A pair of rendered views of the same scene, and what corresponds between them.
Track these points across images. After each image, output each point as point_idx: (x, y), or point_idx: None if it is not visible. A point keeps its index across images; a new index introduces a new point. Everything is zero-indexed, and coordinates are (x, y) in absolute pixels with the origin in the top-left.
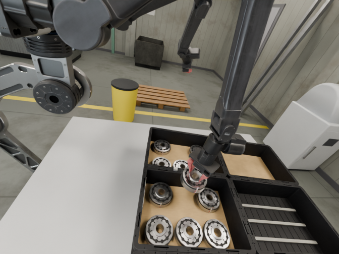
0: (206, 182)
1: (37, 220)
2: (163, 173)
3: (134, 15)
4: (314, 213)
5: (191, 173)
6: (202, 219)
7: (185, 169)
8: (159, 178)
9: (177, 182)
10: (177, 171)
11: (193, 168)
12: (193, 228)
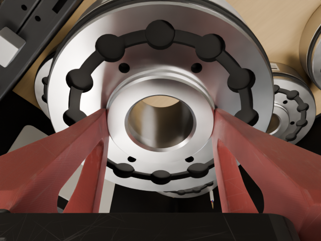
0: (269, 82)
1: None
2: (4, 94)
3: None
4: None
5: (125, 132)
6: (286, 20)
7: (64, 128)
8: (17, 79)
9: (80, 0)
10: (28, 41)
11: (97, 123)
12: (274, 109)
